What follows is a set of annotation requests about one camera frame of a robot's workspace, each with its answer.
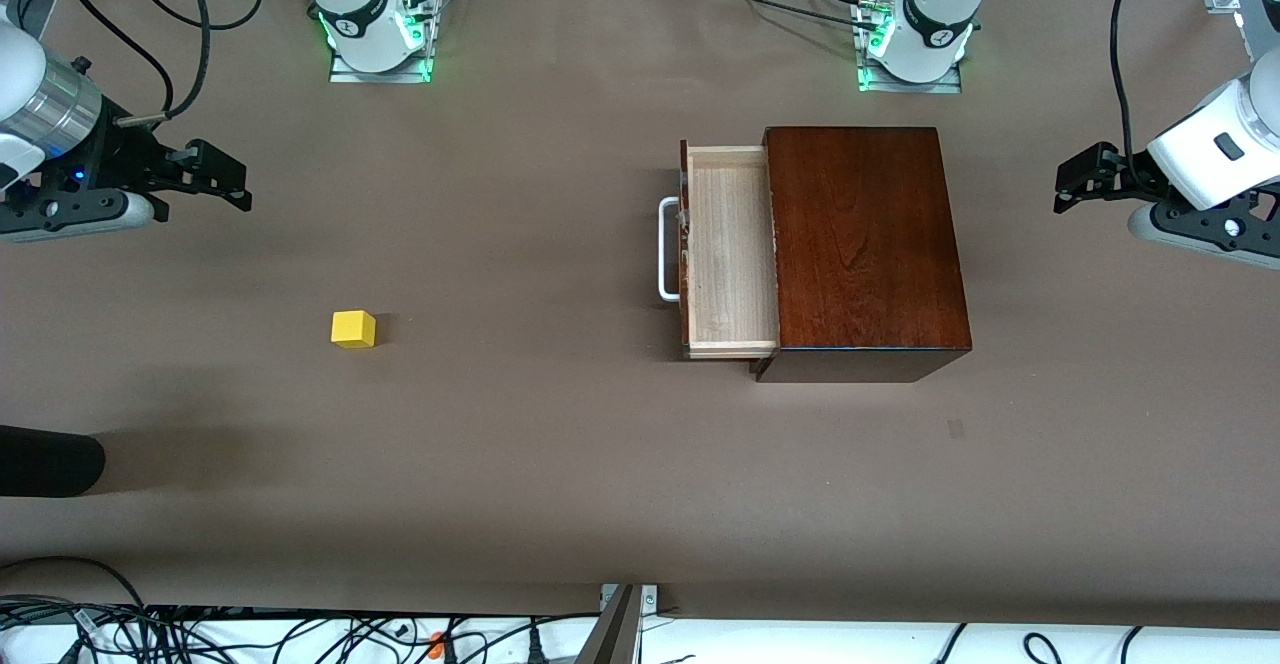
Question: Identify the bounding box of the dark brown wooden cabinet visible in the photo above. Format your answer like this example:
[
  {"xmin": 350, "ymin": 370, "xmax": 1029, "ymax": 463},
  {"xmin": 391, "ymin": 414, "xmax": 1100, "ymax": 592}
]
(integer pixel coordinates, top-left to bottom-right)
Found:
[{"xmin": 750, "ymin": 126, "xmax": 973, "ymax": 384}]

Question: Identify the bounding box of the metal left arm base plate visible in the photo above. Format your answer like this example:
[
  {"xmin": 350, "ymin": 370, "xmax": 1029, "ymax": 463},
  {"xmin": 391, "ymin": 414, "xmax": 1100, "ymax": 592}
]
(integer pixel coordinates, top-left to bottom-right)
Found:
[{"xmin": 855, "ymin": 0, "xmax": 963, "ymax": 95}]

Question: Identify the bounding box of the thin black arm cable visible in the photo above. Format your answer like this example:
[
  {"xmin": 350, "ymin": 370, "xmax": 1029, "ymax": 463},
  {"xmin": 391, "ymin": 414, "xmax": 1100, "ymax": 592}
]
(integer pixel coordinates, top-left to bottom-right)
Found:
[{"xmin": 78, "ymin": 0, "xmax": 175, "ymax": 117}]

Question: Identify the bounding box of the black looped cable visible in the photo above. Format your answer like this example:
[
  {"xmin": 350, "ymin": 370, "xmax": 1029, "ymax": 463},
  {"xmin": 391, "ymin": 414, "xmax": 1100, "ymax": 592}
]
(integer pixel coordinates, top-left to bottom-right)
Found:
[{"xmin": 0, "ymin": 556, "xmax": 151, "ymax": 635}]

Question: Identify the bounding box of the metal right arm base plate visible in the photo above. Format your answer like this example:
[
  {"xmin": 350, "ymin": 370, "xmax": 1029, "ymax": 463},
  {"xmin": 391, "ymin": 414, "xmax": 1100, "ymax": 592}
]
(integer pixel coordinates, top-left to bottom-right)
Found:
[{"xmin": 328, "ymin": 39, "xmax": 433, "ymax": 85}]

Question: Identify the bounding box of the black cable on table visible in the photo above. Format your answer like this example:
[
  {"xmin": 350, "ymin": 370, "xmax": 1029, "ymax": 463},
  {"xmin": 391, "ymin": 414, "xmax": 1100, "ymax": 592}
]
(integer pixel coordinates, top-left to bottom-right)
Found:
[{"xmin": 695, "ymin": 0, "xmax": 863, "ymax": 35}]

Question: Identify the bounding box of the black cylinder object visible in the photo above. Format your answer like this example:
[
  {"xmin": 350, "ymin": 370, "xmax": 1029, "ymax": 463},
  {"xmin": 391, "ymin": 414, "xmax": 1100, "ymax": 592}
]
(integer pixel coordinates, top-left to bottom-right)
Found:
[{"xmin": 0, "ymin": 425, "xmax": 107, "ymax": 498}]

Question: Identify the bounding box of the light wood drawer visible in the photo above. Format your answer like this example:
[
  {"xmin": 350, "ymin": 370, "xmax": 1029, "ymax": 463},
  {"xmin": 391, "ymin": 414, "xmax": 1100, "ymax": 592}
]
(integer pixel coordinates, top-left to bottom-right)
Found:
[{"xmin": 658, "ymin": 140, "xmax": 782, "ymax": 360}]

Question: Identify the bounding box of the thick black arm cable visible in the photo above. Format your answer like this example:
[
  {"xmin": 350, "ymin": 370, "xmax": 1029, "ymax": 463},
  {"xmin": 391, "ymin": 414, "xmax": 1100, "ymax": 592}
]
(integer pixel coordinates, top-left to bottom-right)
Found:
[{"xmin": 115, "ymin": 0, "xmax": 213, "ymax": 127}]

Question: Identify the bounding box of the small metal corner bracket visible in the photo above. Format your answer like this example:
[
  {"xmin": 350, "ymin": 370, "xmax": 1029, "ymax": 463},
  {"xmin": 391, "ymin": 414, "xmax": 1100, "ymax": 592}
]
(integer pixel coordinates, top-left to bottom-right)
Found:
[{"xmin": 600, "ymin": 584, "xmax": 659, "ymax": 617}]

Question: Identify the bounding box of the dark aluminium profile bar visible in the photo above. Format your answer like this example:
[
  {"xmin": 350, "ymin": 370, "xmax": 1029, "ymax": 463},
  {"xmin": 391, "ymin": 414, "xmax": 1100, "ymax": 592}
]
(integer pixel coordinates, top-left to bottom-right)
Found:
[{"xmin": 575, "ymin": 584, "xmax": 643, "ymax": 664}]

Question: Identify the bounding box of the yellow cube block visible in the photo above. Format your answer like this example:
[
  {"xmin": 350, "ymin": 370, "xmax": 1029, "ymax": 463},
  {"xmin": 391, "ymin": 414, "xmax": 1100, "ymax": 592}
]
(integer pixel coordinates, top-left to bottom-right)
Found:
[{"xmin": 331, "ymin": 310, "xmax": 378, "ymax": 350}]

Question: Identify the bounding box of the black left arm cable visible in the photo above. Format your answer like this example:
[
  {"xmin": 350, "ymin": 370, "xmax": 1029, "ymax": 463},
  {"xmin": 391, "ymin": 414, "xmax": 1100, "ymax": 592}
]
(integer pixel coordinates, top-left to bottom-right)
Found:
[{"xmin": 1108, "ymin": 0, "xmax": 1153, "ymax": 195}]

